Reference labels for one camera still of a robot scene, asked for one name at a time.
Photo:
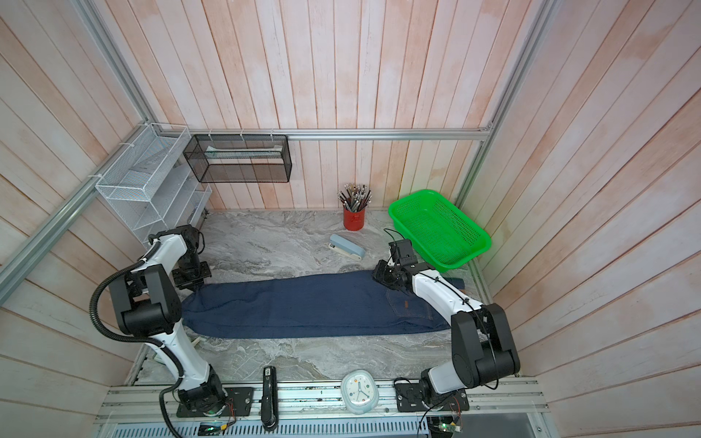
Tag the green plastic basket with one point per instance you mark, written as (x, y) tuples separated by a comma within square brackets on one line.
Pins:
[(442, 234)]

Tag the grey blue stapler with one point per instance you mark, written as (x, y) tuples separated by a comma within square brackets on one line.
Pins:
[(346, 247)]

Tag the white wire mesh shelf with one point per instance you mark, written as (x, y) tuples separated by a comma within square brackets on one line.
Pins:
[(150, 186)]

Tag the red pencil cup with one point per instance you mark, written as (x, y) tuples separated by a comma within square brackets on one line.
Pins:
[(354, 198)]

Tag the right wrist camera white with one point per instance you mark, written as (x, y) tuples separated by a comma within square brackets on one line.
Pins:
[(402, 253)]

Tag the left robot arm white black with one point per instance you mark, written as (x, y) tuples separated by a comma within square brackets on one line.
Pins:
[(140, 304)]

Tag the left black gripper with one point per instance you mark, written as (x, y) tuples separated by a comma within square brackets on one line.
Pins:
[(183, 282)]

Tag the black mesh wall basket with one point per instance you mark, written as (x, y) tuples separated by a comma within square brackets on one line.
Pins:
[(239, 158)]

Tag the white round clock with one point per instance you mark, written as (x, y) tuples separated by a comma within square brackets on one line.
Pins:
[(359, 392)]

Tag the aluminium front rail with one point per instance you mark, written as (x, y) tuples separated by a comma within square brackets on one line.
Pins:
[(316, 409)]

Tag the dark blue denim trousers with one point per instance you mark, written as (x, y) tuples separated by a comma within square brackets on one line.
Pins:
[(325, 305)]

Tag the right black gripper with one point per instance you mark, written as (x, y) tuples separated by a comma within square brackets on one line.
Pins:
[(379, 274)]

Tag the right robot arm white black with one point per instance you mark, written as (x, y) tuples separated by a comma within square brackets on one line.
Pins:
[(483, 350)]

